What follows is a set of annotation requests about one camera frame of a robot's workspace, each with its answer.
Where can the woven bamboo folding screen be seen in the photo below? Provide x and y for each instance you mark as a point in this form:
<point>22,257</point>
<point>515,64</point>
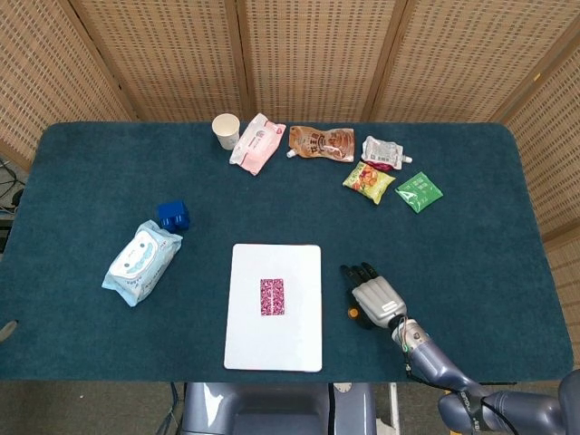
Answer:
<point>290,59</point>

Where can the blue cube block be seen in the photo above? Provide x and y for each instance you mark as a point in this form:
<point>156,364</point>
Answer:
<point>173,216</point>

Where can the purple patterned small packet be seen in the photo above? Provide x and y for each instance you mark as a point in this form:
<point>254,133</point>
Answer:
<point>272,296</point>

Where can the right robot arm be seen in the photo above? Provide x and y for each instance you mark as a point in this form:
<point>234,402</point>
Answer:
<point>453,376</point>

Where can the yellow snack packet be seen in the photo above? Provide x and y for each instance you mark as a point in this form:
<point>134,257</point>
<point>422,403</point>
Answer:
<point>368,182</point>

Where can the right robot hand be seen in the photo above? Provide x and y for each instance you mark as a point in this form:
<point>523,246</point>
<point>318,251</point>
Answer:
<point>377,299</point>

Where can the white spouted pouch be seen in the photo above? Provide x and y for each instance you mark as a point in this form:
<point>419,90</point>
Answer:
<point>383,153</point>

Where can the white paper cup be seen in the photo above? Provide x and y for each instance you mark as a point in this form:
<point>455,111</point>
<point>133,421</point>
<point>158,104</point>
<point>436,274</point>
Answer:
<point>225,131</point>

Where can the dark teal table mat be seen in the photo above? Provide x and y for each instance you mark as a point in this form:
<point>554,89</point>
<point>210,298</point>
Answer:
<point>136,340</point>

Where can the pink wet wipes pack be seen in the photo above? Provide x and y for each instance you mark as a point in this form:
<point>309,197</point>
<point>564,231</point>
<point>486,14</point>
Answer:
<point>257,143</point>

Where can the green snack packet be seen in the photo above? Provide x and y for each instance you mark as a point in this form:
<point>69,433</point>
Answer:
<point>419,192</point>

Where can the white rectangular board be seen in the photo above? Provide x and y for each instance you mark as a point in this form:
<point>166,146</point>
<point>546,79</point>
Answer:
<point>273,307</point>

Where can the blue wet wipes pack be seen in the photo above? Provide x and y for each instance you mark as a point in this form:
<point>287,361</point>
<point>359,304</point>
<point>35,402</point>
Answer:
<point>141,262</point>

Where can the brown spouted sauce pouch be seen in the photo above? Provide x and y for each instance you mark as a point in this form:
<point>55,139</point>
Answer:
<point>323,143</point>

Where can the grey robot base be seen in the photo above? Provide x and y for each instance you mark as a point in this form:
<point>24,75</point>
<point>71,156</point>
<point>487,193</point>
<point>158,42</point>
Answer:
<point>276,410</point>

